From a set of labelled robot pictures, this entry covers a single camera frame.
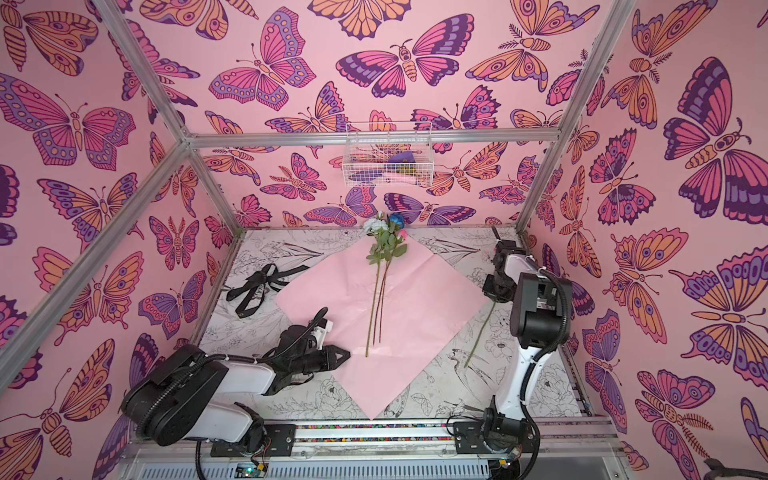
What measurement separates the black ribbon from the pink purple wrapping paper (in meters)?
0.03

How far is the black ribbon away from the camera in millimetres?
1000

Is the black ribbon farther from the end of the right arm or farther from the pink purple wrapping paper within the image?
the end of the right arm

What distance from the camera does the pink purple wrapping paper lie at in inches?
33.6

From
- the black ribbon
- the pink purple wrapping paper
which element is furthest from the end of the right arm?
the black ribbon
